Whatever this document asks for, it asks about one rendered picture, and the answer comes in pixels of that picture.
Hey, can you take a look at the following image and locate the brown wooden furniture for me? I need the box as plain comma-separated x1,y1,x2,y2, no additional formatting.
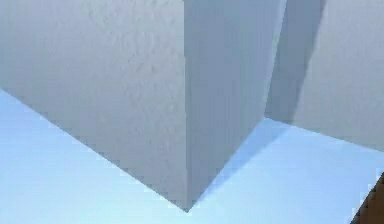
349,173,384,224

